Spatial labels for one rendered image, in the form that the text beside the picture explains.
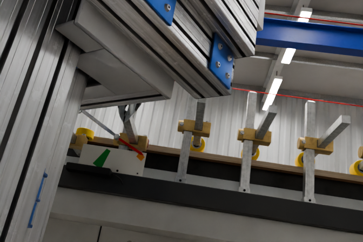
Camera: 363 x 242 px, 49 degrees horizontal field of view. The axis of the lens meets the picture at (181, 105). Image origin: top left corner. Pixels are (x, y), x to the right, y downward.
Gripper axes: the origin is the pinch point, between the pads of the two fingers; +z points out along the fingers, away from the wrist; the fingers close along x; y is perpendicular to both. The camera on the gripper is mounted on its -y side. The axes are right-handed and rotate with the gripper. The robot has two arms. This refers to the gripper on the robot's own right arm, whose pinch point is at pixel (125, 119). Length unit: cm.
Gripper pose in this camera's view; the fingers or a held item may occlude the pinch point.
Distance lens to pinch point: 137.1
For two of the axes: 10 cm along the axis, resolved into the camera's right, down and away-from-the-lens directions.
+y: 0.1, -4.2, -9.1
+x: 9.9, 1.4, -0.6
